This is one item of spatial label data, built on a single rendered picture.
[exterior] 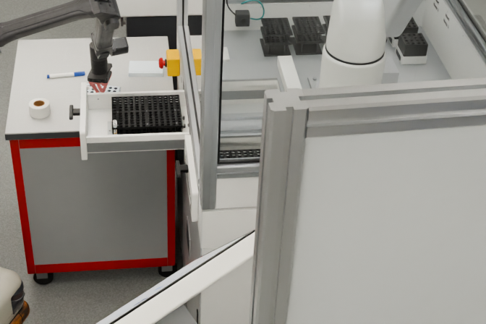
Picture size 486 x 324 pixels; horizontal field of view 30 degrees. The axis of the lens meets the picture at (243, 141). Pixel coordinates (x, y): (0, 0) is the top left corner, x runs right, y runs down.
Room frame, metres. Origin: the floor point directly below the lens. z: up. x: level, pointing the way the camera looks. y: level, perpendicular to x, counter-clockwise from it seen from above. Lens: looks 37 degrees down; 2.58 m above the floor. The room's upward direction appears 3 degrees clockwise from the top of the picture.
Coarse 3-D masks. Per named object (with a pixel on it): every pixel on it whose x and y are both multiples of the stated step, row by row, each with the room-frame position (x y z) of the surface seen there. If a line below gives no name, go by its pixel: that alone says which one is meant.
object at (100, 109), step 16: (96, 96) 2.49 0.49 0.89; (112, 96) 2.50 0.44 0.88; (96, 112) 2.47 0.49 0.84; (96, 128) 2.38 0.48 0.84; (96, 144) 2.25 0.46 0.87; (112, 144) 2.26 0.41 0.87; (128, 144) 2.27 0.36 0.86; (144, 144) 2.27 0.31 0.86; (160, 144) 2.28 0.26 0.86; (176, 144) 2.29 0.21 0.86
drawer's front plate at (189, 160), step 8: (184, 136) 2.25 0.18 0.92; (184, 144) 2.25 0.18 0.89; (184, 152) 2.25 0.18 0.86; (192, 152) 2.16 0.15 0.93; (184, 160) 2.25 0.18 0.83; (192, 160) 2.12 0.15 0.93; (192, 168) 2.08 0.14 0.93; (192, 176) 2.04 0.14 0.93; (192, 184) 2.01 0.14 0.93; (192, 192) 1.97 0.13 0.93; (192, 200) 1.97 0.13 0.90; (192, 208) 1.97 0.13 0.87; (192, 216) 1.97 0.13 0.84
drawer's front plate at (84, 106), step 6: (84, 84) 2.50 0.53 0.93; (84, 90) 2.46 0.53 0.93; (84, 96) 2.43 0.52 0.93; (84, 102) 2.39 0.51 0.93; (84, 108) 2.36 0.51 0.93; (84, 114) 2.33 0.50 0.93; (84, 120) 2.29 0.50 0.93; (84, 126) 2.26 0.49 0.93; (84, 132) 2.23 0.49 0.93; (84, 138) 2.23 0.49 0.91; (84, 144) 2.23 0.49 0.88; (84, 150) 2.23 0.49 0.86; (84, 156) 2.23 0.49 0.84
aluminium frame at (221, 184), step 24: (216, 0) 1.88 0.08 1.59; (216, 24) 1.88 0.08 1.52; (216, 48) 1.89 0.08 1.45; (216, 72) 1.89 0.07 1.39; (192, 96) 2.36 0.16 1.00; (216, 96) 1.89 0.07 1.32; (192, 120) 2.24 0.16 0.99; (216, 120) 1.89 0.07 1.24; (192, 144) 2.15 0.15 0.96; (216, 144) 1.89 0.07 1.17; (216, 168) 1.89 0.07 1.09; (240, 168) 1.90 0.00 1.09; (216, 192) 1.89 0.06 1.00; (240, 192) 1.90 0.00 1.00
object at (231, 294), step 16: (192, 224) 2.14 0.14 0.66; (192, 240) 2.13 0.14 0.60; (192, 256) 2.13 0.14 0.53; (240, 272) 1.90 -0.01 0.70; (208, 288) 1.89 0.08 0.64; (224, 288) 1.89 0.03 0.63; (240, 288) 1.90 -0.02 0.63; (192, 304) 2.10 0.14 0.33; (208, 304) 1.89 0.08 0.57; (224, 304) 1.89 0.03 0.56; (240, 304) 1.90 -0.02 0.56; (208, 320) 1.89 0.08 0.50; (224, 320) 1.89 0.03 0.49; (240, 320) 1.90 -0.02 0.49
